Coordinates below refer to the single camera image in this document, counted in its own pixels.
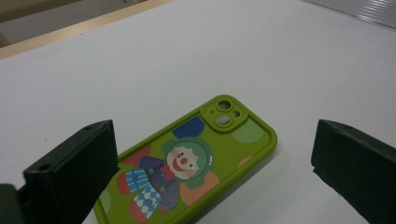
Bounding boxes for white table sheet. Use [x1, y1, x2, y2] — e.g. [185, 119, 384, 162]
[0, 0, 396, 224]

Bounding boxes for metal floor rail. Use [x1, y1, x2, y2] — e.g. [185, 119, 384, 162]
[300, 0, 396, 31]

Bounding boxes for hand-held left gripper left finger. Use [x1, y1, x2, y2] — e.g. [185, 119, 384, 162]
[18, 119, 120, 224]

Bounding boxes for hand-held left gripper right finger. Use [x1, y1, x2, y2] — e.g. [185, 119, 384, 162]
[311, 119, 396, 224]

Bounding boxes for wooden table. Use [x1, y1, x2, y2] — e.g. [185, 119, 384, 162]
[0, 0, 176, 61]

